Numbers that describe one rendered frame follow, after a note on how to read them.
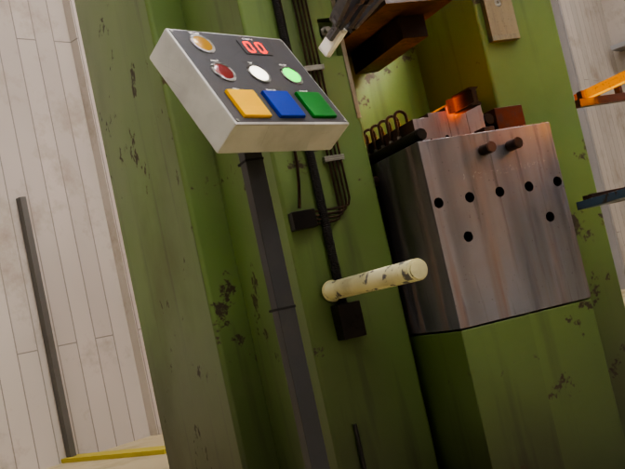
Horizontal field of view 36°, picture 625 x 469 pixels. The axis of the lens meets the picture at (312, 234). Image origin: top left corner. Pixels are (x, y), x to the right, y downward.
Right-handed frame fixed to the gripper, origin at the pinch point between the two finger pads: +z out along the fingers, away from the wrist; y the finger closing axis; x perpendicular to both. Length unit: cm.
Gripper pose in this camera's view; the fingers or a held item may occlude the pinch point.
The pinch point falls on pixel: (332, 39)
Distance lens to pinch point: 200.6
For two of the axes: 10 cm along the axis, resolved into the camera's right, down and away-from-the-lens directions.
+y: 6.6, -0.9, 7.4
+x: -5.4, -7.4, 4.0
